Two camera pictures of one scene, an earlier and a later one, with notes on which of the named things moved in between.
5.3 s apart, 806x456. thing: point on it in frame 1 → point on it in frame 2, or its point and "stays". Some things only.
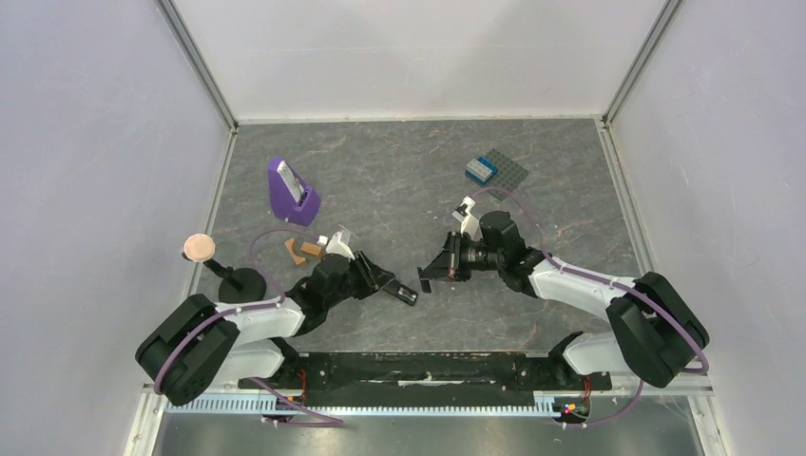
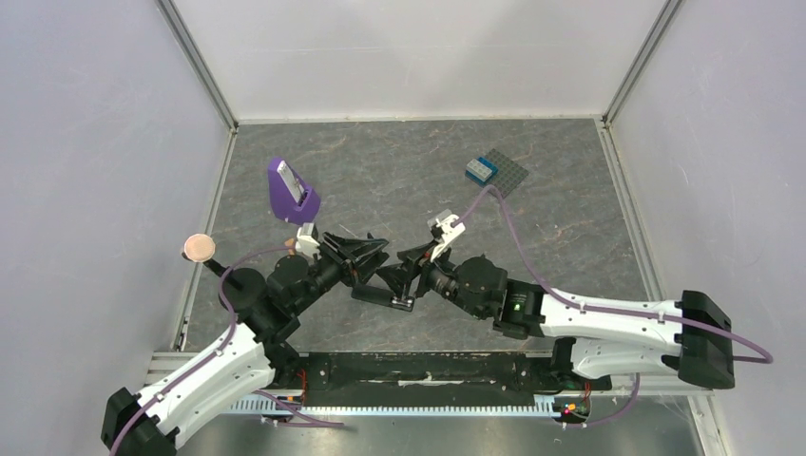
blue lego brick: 490,165 stays
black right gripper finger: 437,268 → 412,256
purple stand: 285,204 stays
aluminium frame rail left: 152,398 stays
